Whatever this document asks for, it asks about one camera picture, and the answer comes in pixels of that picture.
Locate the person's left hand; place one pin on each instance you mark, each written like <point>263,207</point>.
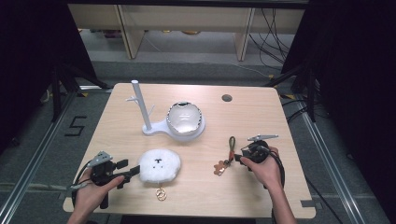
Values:
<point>88,196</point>

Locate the black metal stand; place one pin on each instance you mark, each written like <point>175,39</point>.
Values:
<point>56,93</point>
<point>311,93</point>

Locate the black curtain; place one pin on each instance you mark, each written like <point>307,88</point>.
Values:
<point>31,62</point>
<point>358,77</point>

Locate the round grey table grommet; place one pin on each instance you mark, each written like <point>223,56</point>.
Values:
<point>227,98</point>

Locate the aluminium floor rail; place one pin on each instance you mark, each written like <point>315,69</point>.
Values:
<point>330,161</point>
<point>34,161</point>

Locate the light wooden shelf unit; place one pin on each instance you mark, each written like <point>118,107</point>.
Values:
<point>186,18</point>

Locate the person's right hand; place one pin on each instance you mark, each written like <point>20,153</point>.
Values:
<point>267,172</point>

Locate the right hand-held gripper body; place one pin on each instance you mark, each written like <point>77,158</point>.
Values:
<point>258,151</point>

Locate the white tree-shaped hanger stand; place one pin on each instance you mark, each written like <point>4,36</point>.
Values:
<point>140,102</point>

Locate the grey tape strip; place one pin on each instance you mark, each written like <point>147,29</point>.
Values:
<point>308,203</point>

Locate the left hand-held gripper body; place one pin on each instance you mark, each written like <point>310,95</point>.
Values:
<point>101,169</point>

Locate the silver-rimmed white bowl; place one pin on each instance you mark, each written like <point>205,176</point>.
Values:
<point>184,119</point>

